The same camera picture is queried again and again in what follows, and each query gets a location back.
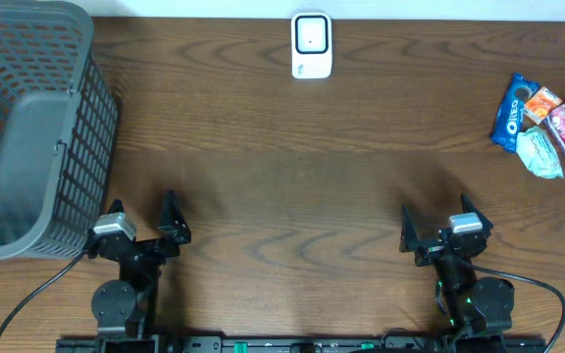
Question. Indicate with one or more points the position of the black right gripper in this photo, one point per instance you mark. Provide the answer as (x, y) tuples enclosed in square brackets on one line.
[(439, 250)]

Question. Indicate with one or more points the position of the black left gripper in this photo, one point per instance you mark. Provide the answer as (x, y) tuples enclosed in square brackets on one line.
[(145, 246)]

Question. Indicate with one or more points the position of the mint green snack packet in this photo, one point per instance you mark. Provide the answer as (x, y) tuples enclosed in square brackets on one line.
[(538, 154)]

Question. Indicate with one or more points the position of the blue Oreo packet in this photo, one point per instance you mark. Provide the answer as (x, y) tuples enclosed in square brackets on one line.
[(509, 118)]

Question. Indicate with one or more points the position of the orange small carton box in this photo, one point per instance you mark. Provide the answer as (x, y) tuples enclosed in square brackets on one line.
[(541, 104)]

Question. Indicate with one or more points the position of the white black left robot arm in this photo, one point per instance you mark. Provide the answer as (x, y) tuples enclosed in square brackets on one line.
[(125, 308)]

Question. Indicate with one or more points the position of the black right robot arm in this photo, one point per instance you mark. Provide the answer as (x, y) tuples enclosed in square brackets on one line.
[(475, 305)]

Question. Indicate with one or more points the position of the dark grey plastic basket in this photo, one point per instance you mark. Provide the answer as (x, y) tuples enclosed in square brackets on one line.
[(58, 128)]

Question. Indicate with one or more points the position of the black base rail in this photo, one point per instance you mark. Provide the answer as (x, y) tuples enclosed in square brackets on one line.
[(401, 342)]

